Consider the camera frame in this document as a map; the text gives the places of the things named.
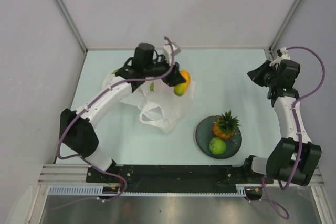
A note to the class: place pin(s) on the fake orange green mango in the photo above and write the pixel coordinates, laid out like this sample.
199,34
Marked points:
181,89

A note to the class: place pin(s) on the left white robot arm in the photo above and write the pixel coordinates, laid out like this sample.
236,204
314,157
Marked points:
77,127

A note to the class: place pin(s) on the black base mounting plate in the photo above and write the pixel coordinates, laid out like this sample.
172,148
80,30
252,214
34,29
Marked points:
192,177

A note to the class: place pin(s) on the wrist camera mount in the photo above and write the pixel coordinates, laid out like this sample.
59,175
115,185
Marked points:
282,54
169,50

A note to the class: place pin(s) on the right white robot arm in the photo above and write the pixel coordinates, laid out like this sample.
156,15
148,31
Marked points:
295,157

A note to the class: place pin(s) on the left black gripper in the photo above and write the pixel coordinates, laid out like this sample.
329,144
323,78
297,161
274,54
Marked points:
173,77

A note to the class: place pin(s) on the aluminium front frame rail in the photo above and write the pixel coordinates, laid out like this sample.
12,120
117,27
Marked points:
66,174

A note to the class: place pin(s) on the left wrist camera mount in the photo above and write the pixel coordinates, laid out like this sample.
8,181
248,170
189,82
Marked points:
169,50

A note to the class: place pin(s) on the white slotted cable duct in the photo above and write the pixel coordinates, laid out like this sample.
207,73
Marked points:
91,190

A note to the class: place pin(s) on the fake green lime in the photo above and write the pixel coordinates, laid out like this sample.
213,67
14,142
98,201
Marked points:
217,146

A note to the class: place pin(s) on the fake orange pineapple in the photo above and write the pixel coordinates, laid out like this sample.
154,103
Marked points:
225,126

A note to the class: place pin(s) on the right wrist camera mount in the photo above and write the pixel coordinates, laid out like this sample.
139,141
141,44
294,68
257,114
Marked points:
282,54

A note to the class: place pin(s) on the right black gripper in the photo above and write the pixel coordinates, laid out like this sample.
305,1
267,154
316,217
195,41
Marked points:
255,75

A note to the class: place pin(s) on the white printed plastic bag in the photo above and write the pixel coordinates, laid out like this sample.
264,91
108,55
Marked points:
158,104

